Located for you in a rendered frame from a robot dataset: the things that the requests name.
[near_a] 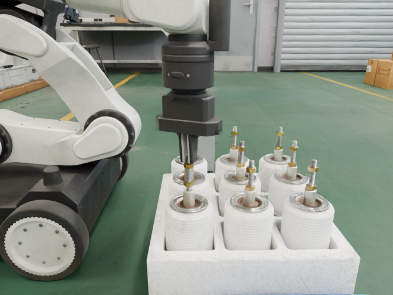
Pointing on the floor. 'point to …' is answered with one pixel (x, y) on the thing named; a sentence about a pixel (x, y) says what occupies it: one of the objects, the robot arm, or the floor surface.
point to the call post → (207, 151)
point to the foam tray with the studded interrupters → (247, 262)
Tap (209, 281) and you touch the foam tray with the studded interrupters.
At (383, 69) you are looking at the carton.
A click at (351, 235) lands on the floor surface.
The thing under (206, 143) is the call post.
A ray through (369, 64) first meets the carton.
